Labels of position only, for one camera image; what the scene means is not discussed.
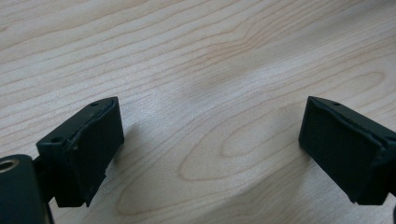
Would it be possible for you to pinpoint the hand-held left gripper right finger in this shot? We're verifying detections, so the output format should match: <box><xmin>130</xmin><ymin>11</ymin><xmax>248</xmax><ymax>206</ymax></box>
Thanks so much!
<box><xmin>298</xmin><ymin>95</ymin><xmax>396</xmax><ymax>206</ymax></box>

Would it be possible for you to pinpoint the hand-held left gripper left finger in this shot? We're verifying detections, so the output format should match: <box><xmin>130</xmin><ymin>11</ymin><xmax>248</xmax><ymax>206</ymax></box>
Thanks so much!
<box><xmin>35</xmin><ymin>96</ymin><xmax>125</xmax><ymax>208</ymax></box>

